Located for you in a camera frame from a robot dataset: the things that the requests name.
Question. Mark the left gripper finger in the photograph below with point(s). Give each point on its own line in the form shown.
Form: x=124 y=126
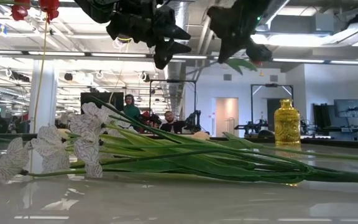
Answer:
x=169 y=29
x=169 y=49

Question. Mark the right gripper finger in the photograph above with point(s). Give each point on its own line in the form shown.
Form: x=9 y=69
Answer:
x=228 y=46
x=258 y=51

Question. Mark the long-stemmed red blossom bunch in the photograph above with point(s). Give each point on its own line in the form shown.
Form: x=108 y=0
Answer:
x=50 y=7

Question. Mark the white artificial flower bunch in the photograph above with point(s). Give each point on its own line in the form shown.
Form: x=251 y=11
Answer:
x=197 y=161

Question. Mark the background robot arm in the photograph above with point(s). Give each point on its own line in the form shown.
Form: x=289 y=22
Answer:
x=250 y=127
x=194 y=121

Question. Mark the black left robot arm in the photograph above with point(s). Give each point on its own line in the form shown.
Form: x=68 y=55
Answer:
x=95 y=9

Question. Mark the yellow glass vase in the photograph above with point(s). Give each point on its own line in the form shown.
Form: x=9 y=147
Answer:
x=287 y=124

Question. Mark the ceiling light strip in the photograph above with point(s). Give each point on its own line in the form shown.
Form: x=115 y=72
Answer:
x=73 y=54
x=322 y=60

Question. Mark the red equipment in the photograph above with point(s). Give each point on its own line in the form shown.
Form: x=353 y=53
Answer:
x=149 y=118

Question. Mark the black monitor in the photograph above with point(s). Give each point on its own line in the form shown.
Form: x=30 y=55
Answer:
x=104 y=99

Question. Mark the black panel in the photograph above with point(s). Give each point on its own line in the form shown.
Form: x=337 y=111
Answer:
x=322 y=115

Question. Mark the grey desk monitor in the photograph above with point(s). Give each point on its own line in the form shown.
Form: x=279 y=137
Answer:
x=353 y=109

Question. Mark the white pillar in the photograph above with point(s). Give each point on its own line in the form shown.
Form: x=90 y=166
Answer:
x=43 y=93

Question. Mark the black station frame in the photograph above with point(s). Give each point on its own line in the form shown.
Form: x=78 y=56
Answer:
x=272 y=85
x=172 y=81

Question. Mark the silver ventilation duct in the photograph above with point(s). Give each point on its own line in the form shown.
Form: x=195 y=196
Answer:
x=179 y=81

